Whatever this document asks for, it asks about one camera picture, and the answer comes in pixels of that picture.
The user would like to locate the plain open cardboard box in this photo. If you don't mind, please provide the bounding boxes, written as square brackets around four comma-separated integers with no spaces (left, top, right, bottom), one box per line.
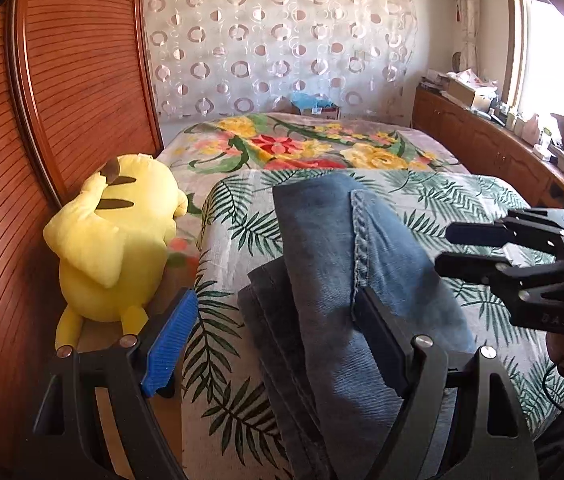
[446,77,500,111]

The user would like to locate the yellow plush toy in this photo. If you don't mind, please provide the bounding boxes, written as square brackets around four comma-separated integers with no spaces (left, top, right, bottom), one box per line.
[43,154,189,350]

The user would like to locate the blue plastic bag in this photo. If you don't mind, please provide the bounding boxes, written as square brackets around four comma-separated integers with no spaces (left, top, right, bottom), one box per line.
[292,92,333,111]

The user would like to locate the white bottles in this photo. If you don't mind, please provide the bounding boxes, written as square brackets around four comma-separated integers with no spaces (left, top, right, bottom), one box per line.
[506,112,543,145]

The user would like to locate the sheer circle pattern curtain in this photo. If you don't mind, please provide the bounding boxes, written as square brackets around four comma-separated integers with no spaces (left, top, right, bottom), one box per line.
[142,0,420,123]

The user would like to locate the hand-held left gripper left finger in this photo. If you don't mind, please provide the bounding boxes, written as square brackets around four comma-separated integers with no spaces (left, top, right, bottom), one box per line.
[32,287,199,480]

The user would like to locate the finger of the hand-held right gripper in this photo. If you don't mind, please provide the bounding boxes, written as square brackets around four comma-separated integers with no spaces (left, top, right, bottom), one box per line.
[446,207,564,253]
[434,247,564,306]

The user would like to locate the long wooden cabinet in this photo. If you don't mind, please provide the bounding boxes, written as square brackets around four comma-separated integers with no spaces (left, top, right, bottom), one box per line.
[414,85,564,208]

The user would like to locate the floral blanket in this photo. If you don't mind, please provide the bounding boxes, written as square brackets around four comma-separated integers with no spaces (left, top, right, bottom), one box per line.
[156,112,462,271]

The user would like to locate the blue denim pants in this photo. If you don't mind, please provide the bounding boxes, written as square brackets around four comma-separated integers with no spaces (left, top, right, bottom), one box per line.
[238,172,482,480]

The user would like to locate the palm leaf print sheet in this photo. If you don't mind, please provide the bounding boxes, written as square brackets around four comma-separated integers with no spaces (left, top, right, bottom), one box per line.
[182,167,564,480]

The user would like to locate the cardboard box with red print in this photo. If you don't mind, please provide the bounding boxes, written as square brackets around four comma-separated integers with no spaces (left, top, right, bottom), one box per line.
[294,102,341,120]

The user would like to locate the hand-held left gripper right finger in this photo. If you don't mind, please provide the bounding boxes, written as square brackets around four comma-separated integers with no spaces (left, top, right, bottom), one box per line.
[354,287,537,480]

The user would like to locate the white lace curtain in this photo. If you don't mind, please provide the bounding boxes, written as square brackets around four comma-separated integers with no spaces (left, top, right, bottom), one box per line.
[449,0,480,76]

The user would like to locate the brown slatted wooden panel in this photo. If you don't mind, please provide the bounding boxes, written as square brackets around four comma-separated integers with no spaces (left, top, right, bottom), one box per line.
[0,0,165,480]

